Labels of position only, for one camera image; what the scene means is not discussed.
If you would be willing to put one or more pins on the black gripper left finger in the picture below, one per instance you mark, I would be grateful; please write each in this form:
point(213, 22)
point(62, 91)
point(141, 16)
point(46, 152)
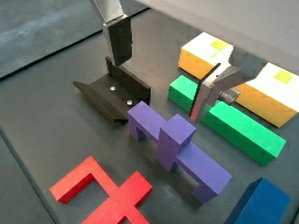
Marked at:
point(117, 28)

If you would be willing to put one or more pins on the green rectangular bar block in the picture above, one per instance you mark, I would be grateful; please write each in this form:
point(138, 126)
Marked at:
point(254, 139)

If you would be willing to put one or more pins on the purple cross-shaped block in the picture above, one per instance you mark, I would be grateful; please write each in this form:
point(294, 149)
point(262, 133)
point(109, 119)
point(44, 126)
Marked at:
point(177, 150)

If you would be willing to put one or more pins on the blue rectangular bar block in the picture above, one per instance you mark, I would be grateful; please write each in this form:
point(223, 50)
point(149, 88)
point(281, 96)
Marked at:
point(262, 204)

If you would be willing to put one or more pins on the red cross-shaped block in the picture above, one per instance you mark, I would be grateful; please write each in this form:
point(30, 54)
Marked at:
point(123, 198)

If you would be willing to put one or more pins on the yellow slotted board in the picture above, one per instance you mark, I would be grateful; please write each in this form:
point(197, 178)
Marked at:
point(269, 88)

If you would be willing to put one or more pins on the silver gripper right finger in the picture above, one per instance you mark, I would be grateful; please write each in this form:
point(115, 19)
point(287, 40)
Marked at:
point(215, 88)

